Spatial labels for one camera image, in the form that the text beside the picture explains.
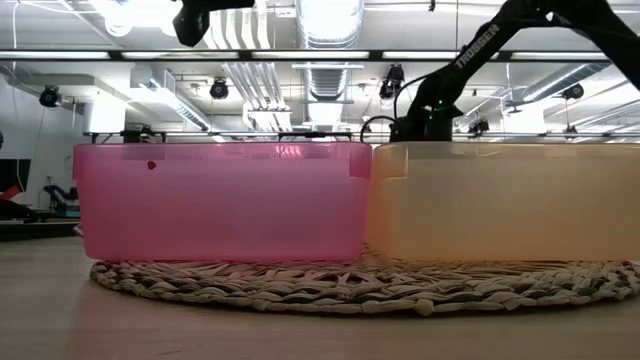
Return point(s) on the background black robot arm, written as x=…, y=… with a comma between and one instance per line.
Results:
x=60, y=196

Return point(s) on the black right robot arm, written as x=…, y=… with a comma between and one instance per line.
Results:
x=475, y=45

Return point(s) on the black ceiling spotlight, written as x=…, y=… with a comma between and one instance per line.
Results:
x=50, y=96
x=219, y=89
x=572, y=91
x=392, y=82
x=479, y=126

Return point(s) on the black overhead light bar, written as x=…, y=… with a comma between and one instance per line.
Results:
x=115, y=55

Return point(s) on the white ceiling pipes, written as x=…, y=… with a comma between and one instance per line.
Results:
x=260, y=85

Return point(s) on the orange translucent plastic bin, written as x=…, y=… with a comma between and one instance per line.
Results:
x=500, y=210

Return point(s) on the dark background table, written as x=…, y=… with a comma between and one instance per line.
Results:
x=30, y=225

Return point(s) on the black background rail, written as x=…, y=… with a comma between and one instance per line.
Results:
x=315, y=134

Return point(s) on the silver round air duct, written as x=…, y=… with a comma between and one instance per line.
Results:
x=330, y=25

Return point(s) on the black red wall sign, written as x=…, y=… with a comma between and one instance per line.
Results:
x=15, y=175

